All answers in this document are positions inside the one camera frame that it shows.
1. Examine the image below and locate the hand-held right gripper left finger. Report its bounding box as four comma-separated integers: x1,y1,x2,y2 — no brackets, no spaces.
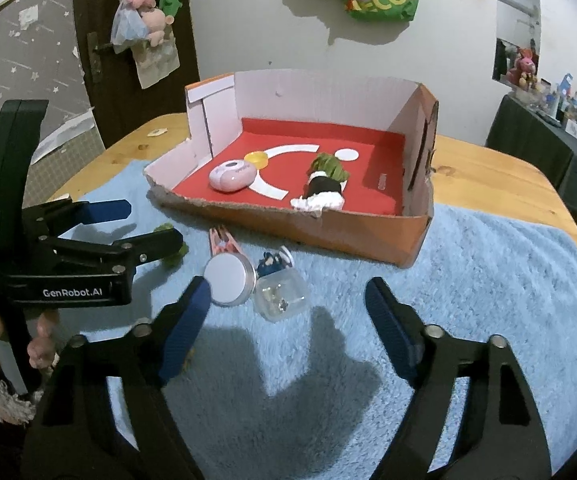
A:
21,276,212,480

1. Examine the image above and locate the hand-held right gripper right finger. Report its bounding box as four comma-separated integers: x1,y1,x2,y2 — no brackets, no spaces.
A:
364,277,554,480

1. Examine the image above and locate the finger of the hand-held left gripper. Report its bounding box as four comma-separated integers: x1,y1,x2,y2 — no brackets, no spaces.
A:
43,230,184,273
23,199,132,236

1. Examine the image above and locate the green fluffy toy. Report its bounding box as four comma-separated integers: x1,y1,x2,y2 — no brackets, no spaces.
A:
151,225,189,268
307,152,350,181

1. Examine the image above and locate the pink clothes clip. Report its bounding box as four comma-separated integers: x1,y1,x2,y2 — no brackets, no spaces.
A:
208,226,244,261

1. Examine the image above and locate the clear capsule half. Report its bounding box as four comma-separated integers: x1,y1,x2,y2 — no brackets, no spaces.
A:
252,270,311,321

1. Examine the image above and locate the pink round compact case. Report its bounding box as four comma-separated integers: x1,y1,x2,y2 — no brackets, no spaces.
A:
208,158,258,194

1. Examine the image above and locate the black white sushi roll toy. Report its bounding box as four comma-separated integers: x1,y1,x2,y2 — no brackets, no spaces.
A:
289,170,346,212

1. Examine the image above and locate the orange cardboard box red inside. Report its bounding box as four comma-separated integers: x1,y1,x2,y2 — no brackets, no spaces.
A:
142,71,440,268

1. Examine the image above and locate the person's left hand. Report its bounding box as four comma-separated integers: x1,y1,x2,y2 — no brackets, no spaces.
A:
0,305,62,373

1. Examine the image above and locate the blue fluffy mat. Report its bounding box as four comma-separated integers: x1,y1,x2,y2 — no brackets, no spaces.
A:
51,160,577,480

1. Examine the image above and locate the dark brown door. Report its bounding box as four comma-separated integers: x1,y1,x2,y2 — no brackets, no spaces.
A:
71,0,202,153

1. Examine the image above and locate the light blue plastic bag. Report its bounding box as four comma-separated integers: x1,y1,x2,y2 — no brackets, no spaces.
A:
111,2,149,53

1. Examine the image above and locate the pink round plush toy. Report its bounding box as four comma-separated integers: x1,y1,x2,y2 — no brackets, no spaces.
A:
141,7,174,48

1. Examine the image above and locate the dark cloth covered table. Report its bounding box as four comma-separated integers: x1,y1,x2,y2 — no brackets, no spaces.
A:
485,92,577,221

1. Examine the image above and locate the row of bottles and boxes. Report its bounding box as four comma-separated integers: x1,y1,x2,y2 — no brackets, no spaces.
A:
498,72,577,161

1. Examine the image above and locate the pink toy figure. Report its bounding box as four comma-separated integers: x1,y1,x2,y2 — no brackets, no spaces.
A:
511,47,539,88

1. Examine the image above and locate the door handle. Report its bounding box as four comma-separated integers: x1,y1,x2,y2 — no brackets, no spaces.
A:
87,31,114,78

